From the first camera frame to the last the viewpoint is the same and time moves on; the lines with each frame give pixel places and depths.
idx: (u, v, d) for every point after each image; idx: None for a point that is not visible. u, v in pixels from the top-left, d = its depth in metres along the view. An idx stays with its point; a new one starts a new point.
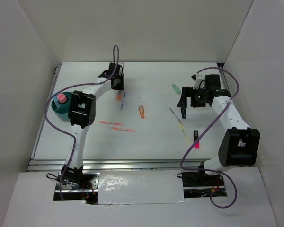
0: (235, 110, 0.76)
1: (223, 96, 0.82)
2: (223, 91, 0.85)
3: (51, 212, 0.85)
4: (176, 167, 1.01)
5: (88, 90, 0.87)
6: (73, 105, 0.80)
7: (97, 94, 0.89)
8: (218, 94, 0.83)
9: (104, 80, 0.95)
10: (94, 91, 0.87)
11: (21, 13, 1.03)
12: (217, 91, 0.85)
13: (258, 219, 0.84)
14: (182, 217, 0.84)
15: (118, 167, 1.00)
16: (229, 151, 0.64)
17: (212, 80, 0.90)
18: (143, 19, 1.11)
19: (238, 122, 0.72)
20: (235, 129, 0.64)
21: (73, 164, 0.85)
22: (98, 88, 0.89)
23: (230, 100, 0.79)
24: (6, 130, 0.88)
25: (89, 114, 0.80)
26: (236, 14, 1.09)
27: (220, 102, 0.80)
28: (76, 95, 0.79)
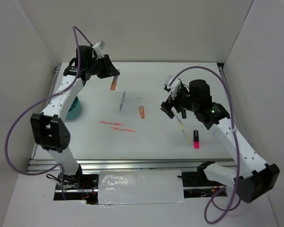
0: (243, 140, 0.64)
1: (222, 118, 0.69)
2: (219, 109, 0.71)
3: (51, 212, 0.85)
4: (175, 167, 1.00)
5: (51, 105, 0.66)
6: (35, 133, 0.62)
7: (64, 107, 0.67)
8: (216, 117, 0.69)
9: (72, 81, 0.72)
10: (59, 107, 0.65)
11: (20, 13, 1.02)
12: (213, 111, 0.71)
13: (258, 219, 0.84)
14: (183, 218, 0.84)
15: (118, 167, 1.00)
16: (251, 195, 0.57)
17: (204, 94, 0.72)
18: (143, 18, 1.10)
19: (254, 159, 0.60)
20: (256, 175, 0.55)
21: (70, 172, 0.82)
22: (65, 98, 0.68)
23: (234, 126, 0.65)
24: (6, 131, 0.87)
25: (60, 140, 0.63)
26: (237, 14, 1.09)
27: (223, 128, 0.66)
28: (36, 122, 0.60)
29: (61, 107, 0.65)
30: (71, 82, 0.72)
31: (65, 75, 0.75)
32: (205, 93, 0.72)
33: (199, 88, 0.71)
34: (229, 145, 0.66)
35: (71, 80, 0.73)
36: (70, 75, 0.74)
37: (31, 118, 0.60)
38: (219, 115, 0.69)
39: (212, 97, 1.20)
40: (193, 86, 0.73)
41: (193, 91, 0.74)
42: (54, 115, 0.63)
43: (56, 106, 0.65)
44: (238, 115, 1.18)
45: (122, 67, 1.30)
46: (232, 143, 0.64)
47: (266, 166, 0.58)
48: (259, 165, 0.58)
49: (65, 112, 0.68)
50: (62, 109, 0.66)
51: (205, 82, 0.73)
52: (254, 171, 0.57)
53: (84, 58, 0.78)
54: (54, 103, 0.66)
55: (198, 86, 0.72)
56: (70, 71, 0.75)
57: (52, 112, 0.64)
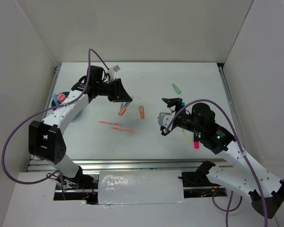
0: (254, 161, 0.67)
1: (228, 143, 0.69)
2: (223, 132, 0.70)
3: (52, 212, 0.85)
4: (175, 167, 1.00)
5: (53, 115, 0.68)
6: (31, 142, 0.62)
7: (66, 119, 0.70)
8: (222, 141, 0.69)
9: (77, 96, 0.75)
10: (60, 118, 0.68)
11: (20, 13, 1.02)
12: (218, 137, 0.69)
13: (259, 219, 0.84)
14: (183, 218, 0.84)
15: (119, 167, 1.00)
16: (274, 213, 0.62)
17: (209, 122, 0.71)
18: (143, 18, 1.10)
19: (269, 179, 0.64)
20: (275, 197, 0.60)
21: (70, 174, 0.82)
22: (67, 109, 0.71)
23: (243, 150, 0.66)
24: (6, 131, 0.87)
25: (55, 152, 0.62)
26: (236, 14, 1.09)
27: (233, 153, 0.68)
28: (33, 130, 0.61)
29: (62, 118, 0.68)
30: (76, 97, 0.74)
31: (73, 90, 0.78)
32: (210, 121, 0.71)
33: (205, 117, 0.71)
34: (241, 168, 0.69)
35: (77, 94, 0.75)
36: (77, 91, 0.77)
37: (30, 124, 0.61)
38: (226, 139, 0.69)
39: (212, 97, 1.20)
40: (198, 115, 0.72)
41: (197, 118, 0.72)
42: (54, 125, 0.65)
43: (57, 116, 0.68)
44: (238, 115, 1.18)
45: (122, 67, 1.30)
46: (244, 166, 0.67)
47: (281, 183, 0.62)
48: (274, 184, 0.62)
49: (65, 125, 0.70)
50: (63, 120, 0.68)
51: (207, 109, 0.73)
52: (272, 192, 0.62)
53: (94, 77, 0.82)
54: (57, 113, 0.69)
55: (203, 115, 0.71)
56: (78, 86, 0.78)
57: (52, 121, 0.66)
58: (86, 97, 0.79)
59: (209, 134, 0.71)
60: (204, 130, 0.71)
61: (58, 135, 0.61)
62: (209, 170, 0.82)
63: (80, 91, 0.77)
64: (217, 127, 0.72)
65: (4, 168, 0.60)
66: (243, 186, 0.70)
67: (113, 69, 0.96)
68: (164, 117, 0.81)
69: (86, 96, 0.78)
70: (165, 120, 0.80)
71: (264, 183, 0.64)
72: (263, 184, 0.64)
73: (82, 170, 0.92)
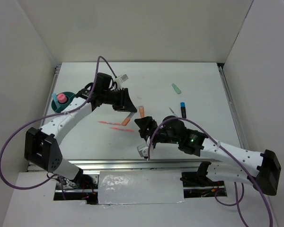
0: (231, 147, 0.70)
1: (203, 141, 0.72)
2: (196, 135, 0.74)
3: (51, 212, 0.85)
4: (174, 167, 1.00)
5: (52, 123, 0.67)
6: (27, 148, 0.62)
7: (65, 128, 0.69)
8: (198, 142, 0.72)
9: (80, 104, 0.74)
10: (59, 127, 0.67)
11: (21, 13, 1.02)
12: (192, 140, 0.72)
13: (258, 219, 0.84)
14: (183, 218, 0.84)
15: (119, 167, 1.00)
16: (273, 187, 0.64)
17: (181, 131, 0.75)
18: (143, 18, 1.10)
19: (250, 157, 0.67)
20: (265, 171, 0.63)
21: (70, 175, 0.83)
22: (67, 118, 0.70)
23: (217, 142, 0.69)
24: (6, 130, 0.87)
25: (48, 161, 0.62)
26: (237, 14, 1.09)
27: (209, 148, 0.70)
28: (30, 138, 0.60)
29: (60, 127, 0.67)
30: (79, 105, 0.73)
31: (76, 96, 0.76)
32: (182, 129, 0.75)
33: (176, 127, 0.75)
34: (224, 160, 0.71)
35: (80, 102, 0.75)
36: (80, 98, 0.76)
37: (27, 131, 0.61)
38: (200, 140, 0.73)
39: (211, 97, 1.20)
40: (169, 127, 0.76)
41: (170, 132, 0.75)
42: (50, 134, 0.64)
43: (56, 125, 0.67)
44: (238, 115, 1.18)
45: (122, 68, 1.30)
46: (225, 155, 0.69)
47: (263, 156, 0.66)
48: (257, 160, 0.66)
49: (63, 134, 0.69)
50: (61, 129, 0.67)
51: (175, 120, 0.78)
52: (259, 168, 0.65)
53: (101, 85, 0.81)
54: (56, 122, 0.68)
55: (173, 126, 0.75)
56: (83, 93, 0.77)
57: (50, 130, 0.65)
58: (90, 106, 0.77)
59: (185, 141, 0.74)
60: (180, 138, 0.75)
61: (54, 145, 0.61)
62: (208, 170, 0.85)
63: (83, 100, 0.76)
64: (190, 132, 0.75)
65: (0, 175, 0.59)
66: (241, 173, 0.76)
67: (122, 79, 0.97)
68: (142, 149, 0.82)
69: (90, 106, 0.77)
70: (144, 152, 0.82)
71: (248, 162, 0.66)
72: (248, 163, 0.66)
73: (82, 170, 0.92)
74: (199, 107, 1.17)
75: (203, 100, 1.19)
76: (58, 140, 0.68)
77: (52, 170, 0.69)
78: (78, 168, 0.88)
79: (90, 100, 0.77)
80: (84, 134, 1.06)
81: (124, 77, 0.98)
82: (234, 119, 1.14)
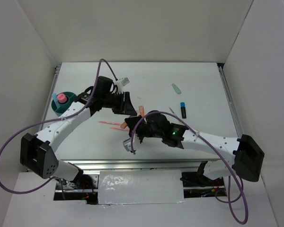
0: (209, 136, 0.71)
1: (184, 133, 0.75)
2: (178, 127, 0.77)
3: (51, 212, 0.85)
4: (175, 167, 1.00)
5: (48, 130, 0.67)
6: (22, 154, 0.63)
7: (61, 135, 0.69)
8: (178, 135, 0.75)
9: (78, 109, 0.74)
10: (55, 134, 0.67)
11: (21, 13, 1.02)
12: (174, 133, 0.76)
13: (258, 219, 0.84)
14: (183, 218, 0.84)
15: (119, 167, 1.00)
16: (251, 171, 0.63)
17: (164, 124, 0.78)
18: (143, 18, 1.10)
19: (227, 143, 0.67)
20: (239, 154, 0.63)
21: (71, 176, 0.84)
22: (65, 124, 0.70)
23: (195, 132, 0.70)
24: (6, 130, 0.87)
25: (42, 168, 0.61)
26: (237, 14, 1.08)
27: (189, 138, 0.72)
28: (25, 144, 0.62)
29: (57, 134, 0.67)
30: (77, 110, 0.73)
31: (76, 101, 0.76)
32: (164, 122, 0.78)
33: (158, 120, 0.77)
34: (203, 148, 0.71)
35: (78, 107, 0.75)
36: (79, 103, 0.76)
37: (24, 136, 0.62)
38: (181, 132, 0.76)
39: (211, 97, 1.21)
40: (152, 121, 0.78)
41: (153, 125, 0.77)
42: (46, 140, 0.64)
43: (52, 131, 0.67)
44: (238, 115, 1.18)
45: (122, 68, 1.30)
46: (203, 144, 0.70)
47: (239, 140, 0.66)
48: (234, 144, 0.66)
49: (59, 140, 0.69)
50: (57, 136, 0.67)
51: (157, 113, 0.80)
52: (234, 152, 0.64)
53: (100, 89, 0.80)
54: (51, 128, 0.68)
55: (155, 120, 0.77)
56: (82, 98, 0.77)
57: (46, 136, 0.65)
58: (89, 111, 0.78)
59: (168, 135, 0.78)
60: (163, 131, 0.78)
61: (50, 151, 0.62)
62: (204, 169, 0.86)
63: (82, 104, 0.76)
64: (173, 126, 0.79)
65: None
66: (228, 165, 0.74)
67: (122, 83, 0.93)
68: (127, 142, 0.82)
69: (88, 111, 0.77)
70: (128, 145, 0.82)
71: (225, 148, 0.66)
72: (225, 149, 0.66)
73: (82, 170, 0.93)
74: (199, 106, 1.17)
75: (203, 100, 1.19)
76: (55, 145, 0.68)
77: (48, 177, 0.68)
78: (78, 168, 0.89)
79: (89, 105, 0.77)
80: (84, 135, 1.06)
81: (124, 82, 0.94)
82: (234, 119, 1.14)
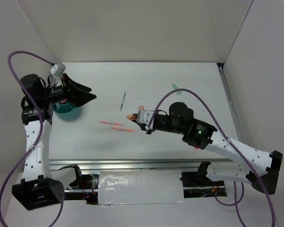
0: (241, 145, 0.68)
1: (211, 135, 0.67)
2: (203, 126, 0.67)
3: (51, 211, 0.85)
4: (175, 166, 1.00)
5: (30, 166, 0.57)
6: (22, 203, 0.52)
7: (45, 162, 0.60)
8: (204, 136, 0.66)
9: (38, 129, 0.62)
10: (40, 166, 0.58)
11: (21, 14, 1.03)
12: (199, 132, 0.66)
13: (258, 219, 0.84)
14: (183, 218, 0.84)
15: (119, 168, 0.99)
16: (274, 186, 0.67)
17: (189, 120, 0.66)
18: (143, 18, 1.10)
19: (260, 157, 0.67)
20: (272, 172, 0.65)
21: (72, 175, 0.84)
22: (39, 152, 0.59)
23: (227, 138, 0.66)
24: (6, 130, 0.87)
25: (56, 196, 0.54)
26: (236, 14, 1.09)
27: (218, 143, 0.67)
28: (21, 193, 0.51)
29: (41, 164, 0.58)
30: (38, 131, 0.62)
31: (26, 122, 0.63)
32: (190, 118, 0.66)
33: (185, 117, 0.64)
34: (230, 156, 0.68)
35: (37, 125, 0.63)
36: (33, 121, 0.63)
37: (14, 191, 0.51)
38: (207, 133, 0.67)
39: (211, 97, 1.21)
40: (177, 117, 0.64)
41: (177, 120, 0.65)
42: (39, 176, 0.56)
43: (35, 165, 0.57)
44: (238, 115, 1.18)
45: (122, 68, 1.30)
46: (235, 153, 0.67)
47: (272, 157, 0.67)
48: (267, 160, 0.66)
49: (47, 167, 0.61)
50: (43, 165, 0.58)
51: (183, 106, 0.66)
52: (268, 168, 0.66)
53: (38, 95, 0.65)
54: (30, 162, 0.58)
55: (182, 116, 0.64)
56: (28, 114, 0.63)
57: (34, 174, 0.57)
58: (48, 123, 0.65)
59: (190, 132, 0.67)
60: (186, 128, 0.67)
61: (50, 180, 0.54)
62: (207, 170, 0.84)
63: (36, 121, 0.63)
64: (197, 122, 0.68)
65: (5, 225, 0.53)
66: (239, 173, 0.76)
67: (57, 74, 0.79)
68: (146, 111, 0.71)
69: (48, 123, 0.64)
70: (146, 115, 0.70)
71: (257, 162, 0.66)
72: (257, 163, 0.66)
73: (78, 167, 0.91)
74: (199, 107, 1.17)
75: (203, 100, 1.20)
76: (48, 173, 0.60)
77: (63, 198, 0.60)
78: (78, 168, 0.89)
79: (44, 116, 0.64)
80: (84, 134, 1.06)
81: (60, 71, 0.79)
82: (234, 118, 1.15)
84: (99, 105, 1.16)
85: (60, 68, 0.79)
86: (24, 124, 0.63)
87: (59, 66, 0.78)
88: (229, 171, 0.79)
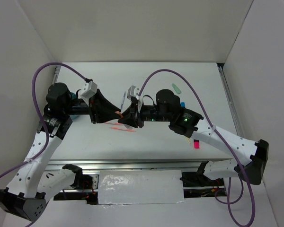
0: (226, 133, 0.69)
1: (197, 122, 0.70)
2: (190, 114, 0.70)
3: (51, 211, 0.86)
4: (175, 167, 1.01)
5: (18, 178, 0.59)
6: (3, 207, 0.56)
7: (35, 178, 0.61)
8: (190, 124, 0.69)
9: (43, 143, 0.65)
10: (27, 181, 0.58)
11: (21, 14, 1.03)
12: (186, 120, 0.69)
13: (257, 219, 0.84)
14: (182, 218, 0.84)
15: (119, 167, 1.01)
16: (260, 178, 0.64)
17: (176, 108, 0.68)
18: (143, 18, 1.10)
19: (244, 145, 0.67)
20: (257, 160, 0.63)
21: (71, 176, 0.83)
22: (34, 168, 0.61)
23: (212, 125, 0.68)
24: (6, 130, 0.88)
25: (29, 215, 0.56)
26: (236, 13, 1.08)
27: (204, 131, 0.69)
28: None
29: (28, 180, 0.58)
30: (42, 145, 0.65)
31: (39, 130, 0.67)
32: (177, 106, 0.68)
33: (171, 103, 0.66)
34: (215, 143, 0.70)
35: (44, 139, 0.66)
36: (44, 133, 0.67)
37: None
38: (193, 121, 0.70)
39: (211, 97, 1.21)
40: (164, 102, 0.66)
41: (164, 107, 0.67)
42: (19, 193, 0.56)
43: (22, 178, 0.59)
44: (238, 115, 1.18)
45: (121, 68, 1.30)
46: (219, 140, 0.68)
47: (257, 145, 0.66)
48: (252, 148, 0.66)
49: (36, 183, 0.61)
50: (30, 182, 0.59)
51: (169, 93, 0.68)
52: (252, 156, 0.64)
53: (58, 108, 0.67)
54: (21, 174, 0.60)
55: (169, 101, 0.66)
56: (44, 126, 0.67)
57: (18, 188, 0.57)
58: (57, 138, 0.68)
59: (178, 119, 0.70)
60: (172, 116, 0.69)
61: (28, 201, 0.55)
62: (205, 169, 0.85)
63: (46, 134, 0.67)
64: (183, 110, 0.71)
65: None
66: (230, 166, 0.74)
67: (84, 96, 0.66)
68: (135, 86, 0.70)
69: (57, 139, 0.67)
70: (137, 90, 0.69)
71: (241, 150, 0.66)
72: (241, 151, 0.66)
73: (80, 170, 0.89)
74: (199, 106, 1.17)
75: (203, 100, 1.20)
76: (33, 193, 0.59)
77: (41, 212, 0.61)
78: (79, 167, 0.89)
79: (56, 132, 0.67)
80: (86, 133, 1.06)
81: (88, 94, 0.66)
82: (234, 119, 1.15)
84: None
85: (90, 91, 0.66)
86: (38, 132, 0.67)
87: (89, 90, 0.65)
88: (222, 165, 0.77)
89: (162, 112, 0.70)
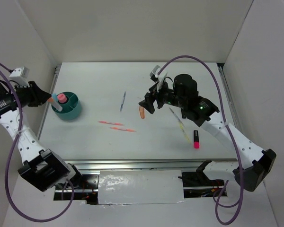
0: (237, 132, 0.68)
1: (211, 113, 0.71)
2: (207, 103, 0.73)
3: (51, 212, 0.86)
4: (177, 167, 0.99)
5: (26, 148, 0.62)
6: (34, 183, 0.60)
7: (36, 140, 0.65)
8: (202, 111, 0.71)
9: (16, 117, 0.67)
10: (36, 144, 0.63)
11: (20, 14, 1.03)
12: (201, 108, 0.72)
13: (257, 220, 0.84)
14: (181, 218, 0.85)
15: (118, 167, 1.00)
16: (256, 184, 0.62)
17: (191, 93, 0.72)
18: (143, 19, 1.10)
19: (251, 148, 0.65)
20: (257, 165, 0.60)
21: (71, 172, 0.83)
22: (27, 133, 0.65)
23: (226, 120, 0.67)
24: (5, 131, 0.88)
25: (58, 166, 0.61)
26: (237, 13, 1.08)
27: (215, 123, 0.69)
28: (29, 170, 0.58)
29: (36, 143, 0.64)
30: (17, 118, 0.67)
31: None
32: (192, 90, 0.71)
33: (186, 86, 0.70)
34: (223, 139, 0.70)
35: (13, 115, 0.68)
36: (5, 114, 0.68)
37: (22, 172, 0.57)
38: (208, 110, 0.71)
39: (211, 97, 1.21)
40: (179, 84, 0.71)
41: (179, 89, 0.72)
42: (40, 151, 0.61)
43: (30, 145, 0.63)
44: (238, 115, 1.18)
45: (122, 68, 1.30)
46: (227, 137, 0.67)
47: (263, 153, 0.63)
48: (257, 154, 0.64)
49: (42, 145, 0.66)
50: (39, 142, 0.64)
51: (188, 77, 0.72)
52: (253, 161, 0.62)
53: None
54: (23, 145, 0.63)
55: (184, 83, 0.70)
56: None
57: (36, 150, 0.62)
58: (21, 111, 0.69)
59: (192, 106, 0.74)
60: (187, 100, 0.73)
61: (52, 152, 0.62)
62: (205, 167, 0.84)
63: (9, 111, 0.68)
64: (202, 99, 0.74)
65: (21, 213, 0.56)
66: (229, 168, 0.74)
67: (23, 76, 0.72)
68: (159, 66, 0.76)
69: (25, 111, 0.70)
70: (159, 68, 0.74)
71: (246, 152, 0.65)
72: (245, 153, 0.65)
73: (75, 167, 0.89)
74: None
75: None
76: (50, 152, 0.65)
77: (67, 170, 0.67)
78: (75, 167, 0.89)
79: (13, 106, 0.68)
80: (86, 133, 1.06)
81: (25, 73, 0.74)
82: (234, 119, 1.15)
84: (100, 105, 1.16)
85: (24, 70, 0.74)
86: None
87: (23, 68, 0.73)
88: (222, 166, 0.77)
89: (178, 95, 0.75)
